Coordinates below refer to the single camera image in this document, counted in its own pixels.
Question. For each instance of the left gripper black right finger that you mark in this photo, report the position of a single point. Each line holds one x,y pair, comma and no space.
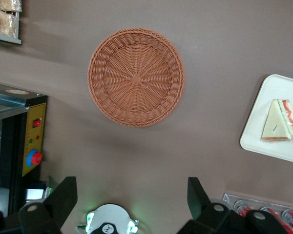
202,214

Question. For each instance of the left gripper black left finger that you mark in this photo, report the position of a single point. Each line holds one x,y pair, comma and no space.
51,214

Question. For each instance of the triangle sandwich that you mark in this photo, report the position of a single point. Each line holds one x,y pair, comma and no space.
276,124

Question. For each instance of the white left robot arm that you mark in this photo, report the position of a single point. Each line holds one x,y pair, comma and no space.
107,219

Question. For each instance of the beige plastic tray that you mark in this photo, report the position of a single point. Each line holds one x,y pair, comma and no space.
258,136

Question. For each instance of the round brown wicker basket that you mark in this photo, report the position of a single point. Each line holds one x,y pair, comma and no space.
136,78

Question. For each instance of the grey bread tray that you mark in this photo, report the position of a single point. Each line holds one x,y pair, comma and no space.
5,40

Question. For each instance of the clear acrylic bottle rack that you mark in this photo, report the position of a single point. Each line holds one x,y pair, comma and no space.
228,198

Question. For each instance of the red emergency stop button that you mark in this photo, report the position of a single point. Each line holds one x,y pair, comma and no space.
34,158

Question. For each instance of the black yellow food warmer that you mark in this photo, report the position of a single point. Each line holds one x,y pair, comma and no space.
17,109

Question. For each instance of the wrapped bread pack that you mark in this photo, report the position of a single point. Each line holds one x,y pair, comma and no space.
5,4
2,23

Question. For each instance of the red rocker switch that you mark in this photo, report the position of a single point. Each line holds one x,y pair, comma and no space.
37,123

